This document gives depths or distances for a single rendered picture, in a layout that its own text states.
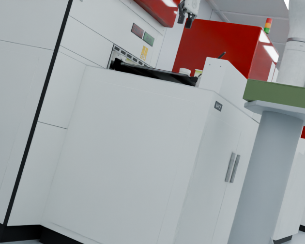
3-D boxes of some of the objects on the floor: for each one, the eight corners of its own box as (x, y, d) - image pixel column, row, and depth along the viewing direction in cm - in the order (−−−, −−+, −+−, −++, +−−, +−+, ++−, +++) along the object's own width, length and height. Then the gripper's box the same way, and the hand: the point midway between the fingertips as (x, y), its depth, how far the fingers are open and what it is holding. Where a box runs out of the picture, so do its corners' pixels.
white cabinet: (34, 242, 200) (85, 65, 204) (135, 232, 286) (170, 107, 290) (160, 300, 171) (217, 92, 175) (232, 269, 256) (269, 129, 260)
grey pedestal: (338, 350, 172) (391, 140, 176) (304, 380, 136) (372, 116, 140) (221, 294, 202) (268, 116, 206) (167, 306, 167) (226, 91, 170)
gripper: (196, -4, 227) (187, 31, 227) (177, -18, 214) (167, 19, 213) (208, -4, 223) (199, 32, 222) (190, -18, 209) (180, 20, 209)
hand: (184, 22), depth 218 cm, fingers open, 6 cm apart
